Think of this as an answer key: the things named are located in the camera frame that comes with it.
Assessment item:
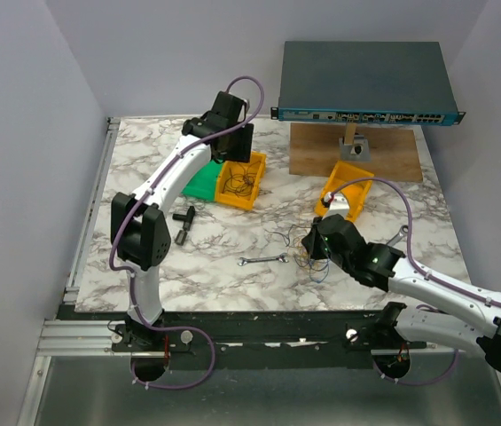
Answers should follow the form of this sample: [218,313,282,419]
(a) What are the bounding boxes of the cable bundle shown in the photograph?
[265,224,331,285]

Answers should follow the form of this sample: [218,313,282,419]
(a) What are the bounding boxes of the thin dark purple wire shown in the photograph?
[221,162,260,199]

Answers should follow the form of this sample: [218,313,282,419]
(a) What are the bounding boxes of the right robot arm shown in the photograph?
[301,215,501,373]

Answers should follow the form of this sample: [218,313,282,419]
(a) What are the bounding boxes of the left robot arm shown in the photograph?
[109,91,254,351]

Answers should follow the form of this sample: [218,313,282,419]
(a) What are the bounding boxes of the yellow bin beside green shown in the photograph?
[215,152,267,210]

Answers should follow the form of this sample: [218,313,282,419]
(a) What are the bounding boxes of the yellow bin right side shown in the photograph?
[314,161,373,222]

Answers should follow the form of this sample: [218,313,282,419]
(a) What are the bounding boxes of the green plastic bin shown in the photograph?
[182,161,223,201]

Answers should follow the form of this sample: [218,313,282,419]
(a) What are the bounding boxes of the open-end silver wrench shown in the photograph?
[238,253,289,266]

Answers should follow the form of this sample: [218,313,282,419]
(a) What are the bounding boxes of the wooden board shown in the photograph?
[289,122,423,182]

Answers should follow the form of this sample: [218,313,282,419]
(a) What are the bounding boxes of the black T-shaped tool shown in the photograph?
[172,206,196,246]

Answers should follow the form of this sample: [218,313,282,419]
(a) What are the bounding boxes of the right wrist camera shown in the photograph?
[322,192,350,219]

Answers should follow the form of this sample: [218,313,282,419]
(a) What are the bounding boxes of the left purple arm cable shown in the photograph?
[107,75,265,391]

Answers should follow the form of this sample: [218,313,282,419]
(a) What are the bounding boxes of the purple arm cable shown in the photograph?
[107,75,265,391]
[325,177,501,386]

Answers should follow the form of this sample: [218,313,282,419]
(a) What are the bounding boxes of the ratchet ring wrench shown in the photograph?
[387,225,410,247]

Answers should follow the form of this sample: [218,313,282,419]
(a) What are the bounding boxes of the grey stand bracket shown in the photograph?
[339,122,371,162]

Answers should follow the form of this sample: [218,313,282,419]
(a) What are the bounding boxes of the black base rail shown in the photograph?
[57,303,426,377]

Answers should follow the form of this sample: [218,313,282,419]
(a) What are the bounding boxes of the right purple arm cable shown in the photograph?
[325,177,501,386]

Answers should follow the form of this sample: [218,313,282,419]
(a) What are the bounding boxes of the network switch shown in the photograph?
[270,41,466,126]

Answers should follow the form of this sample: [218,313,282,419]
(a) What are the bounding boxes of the aluminium frame rail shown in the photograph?
[17,117,121,425]

